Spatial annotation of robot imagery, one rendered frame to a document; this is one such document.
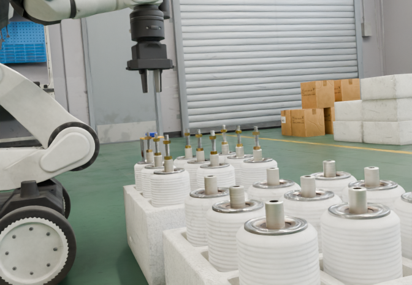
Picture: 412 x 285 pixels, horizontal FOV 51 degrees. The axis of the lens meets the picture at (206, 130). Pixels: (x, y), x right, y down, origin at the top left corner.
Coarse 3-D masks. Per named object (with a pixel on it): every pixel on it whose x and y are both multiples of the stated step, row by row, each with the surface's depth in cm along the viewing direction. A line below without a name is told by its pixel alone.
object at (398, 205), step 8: (400, 200) 59; (400, 208) 58; (408, 208) 57; (400, 216) 58; (408, 216) 57; (400, 224) 58; (408, 224) 57; (400, 232) 58; (408, 232) 57; (400, 240) 59; (408, 240) 57; (408, 248) 57; (408, 256) 57
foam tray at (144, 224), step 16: (128, 192) 123; (128, 208) 123; (144, 208) 98; (160, 208) 97; (176, 208) 97; (128, 224) 126; (144, 224) 98; (160, 224) 96; (176, 224) 97; (128, 240) 130; (144, 240) 100; (160, 240) 96; (144, 256) 102; (160, 256) 96; (144, 272) 104; (160, 272) 96
